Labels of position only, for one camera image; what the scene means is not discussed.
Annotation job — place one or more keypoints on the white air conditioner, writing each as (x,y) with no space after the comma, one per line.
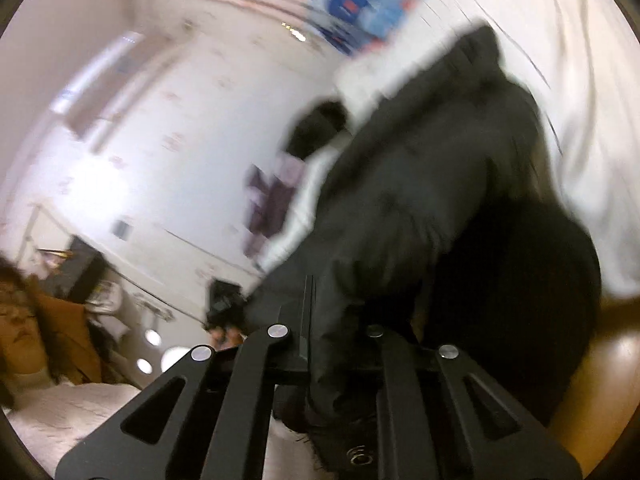
(110,90)

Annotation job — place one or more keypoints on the black puffer jacket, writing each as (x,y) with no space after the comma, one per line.
(425,185)

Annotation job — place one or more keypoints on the whale print curtain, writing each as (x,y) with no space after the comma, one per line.
(360,0)

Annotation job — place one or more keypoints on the dark cabinet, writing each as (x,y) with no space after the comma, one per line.
(85,270)

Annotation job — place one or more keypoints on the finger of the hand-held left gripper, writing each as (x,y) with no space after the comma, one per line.
(245,385)
(400,410)

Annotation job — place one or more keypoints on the white striped bed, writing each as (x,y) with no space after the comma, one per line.
(575,85)

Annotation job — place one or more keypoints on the person's head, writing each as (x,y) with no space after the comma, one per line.
(20,330)

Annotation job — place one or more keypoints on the black garment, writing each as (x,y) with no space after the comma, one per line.
(315,130)

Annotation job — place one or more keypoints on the person's left hand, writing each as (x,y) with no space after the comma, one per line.
(225,337)

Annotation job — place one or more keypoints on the purple patchwork quilt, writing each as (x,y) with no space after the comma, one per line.
(270,200)

